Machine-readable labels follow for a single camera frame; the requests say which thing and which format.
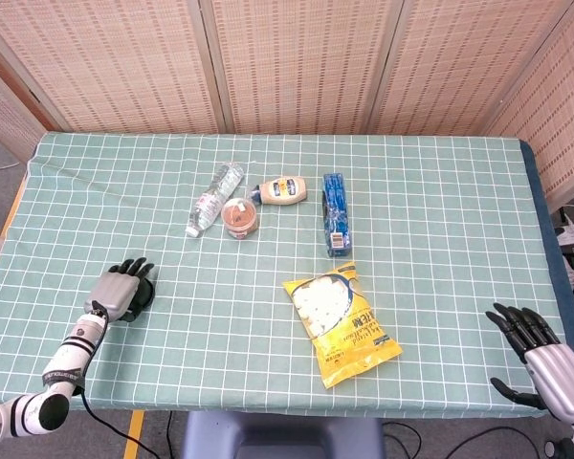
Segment green checked tablecloth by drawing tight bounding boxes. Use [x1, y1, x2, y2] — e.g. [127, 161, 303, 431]
[0, 132, 568, 420]

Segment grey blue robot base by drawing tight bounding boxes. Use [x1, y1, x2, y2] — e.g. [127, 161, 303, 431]
[180, 410, 386, 459]

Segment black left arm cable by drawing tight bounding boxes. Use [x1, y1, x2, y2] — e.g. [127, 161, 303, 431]
[74, 299, 147, 459]

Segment yellow marshmallow bag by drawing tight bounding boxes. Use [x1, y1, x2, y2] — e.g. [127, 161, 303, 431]
[281, 261, 404, 391]

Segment bamboo folding screen panel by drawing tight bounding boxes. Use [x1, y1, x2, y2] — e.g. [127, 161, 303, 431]
[367, 0, 574, 138]
[0, 47, 47, 162]
[200, 0, 406, 136]
[0, 0, 226, 135]
[482, 0, 574, 211]

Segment cream mayonnaise squeeze bottle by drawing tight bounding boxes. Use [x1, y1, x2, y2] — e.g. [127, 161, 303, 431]
[251, 176, 310, 207]

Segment clear plastic water bottle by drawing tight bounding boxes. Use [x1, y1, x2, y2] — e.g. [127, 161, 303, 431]
[185, 162, 247, 238]

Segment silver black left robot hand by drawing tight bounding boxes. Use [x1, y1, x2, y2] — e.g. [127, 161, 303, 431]
[84, 257, 157, 322]

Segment long blue cardboard box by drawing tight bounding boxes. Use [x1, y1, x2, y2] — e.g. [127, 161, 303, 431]
[320, 172, 354, 259]

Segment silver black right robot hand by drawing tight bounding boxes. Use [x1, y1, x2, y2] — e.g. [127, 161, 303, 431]
[485, 302, 574, 425]

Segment black floor cable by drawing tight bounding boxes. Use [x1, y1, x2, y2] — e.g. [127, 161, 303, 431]
[385, 423, 541, 459]

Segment brown round snack cup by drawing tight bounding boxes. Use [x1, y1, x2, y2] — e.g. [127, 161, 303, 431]
[221, 197, 259, 240]

